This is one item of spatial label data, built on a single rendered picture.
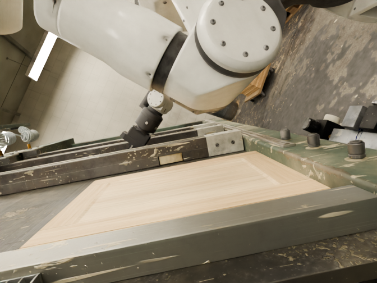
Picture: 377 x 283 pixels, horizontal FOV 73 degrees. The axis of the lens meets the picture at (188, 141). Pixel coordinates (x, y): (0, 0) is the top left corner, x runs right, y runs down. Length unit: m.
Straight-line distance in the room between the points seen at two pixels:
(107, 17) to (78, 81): 6.14
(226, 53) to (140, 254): 0.23
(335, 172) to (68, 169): 0.79
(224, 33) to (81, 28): 0.13
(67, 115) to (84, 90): 0.69
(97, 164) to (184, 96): 0.69
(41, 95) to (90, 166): 5.68
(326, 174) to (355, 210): 0.11
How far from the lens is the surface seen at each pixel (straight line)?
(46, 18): 0.30
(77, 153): 1.29
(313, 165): 0.50
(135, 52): 0.25
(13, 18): 0.37
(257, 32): 0.25
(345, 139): 0.75
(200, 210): 0.42
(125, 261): 0.33
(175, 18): 0.61
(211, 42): 0.23
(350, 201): 0.36
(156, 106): 0.95
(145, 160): 0.89
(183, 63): 0.24
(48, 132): 6.39
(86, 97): 6.27
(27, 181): 1.03
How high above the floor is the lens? 1.16
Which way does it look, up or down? 6 degrees down
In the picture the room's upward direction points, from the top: 69 degrees counter-clockwise
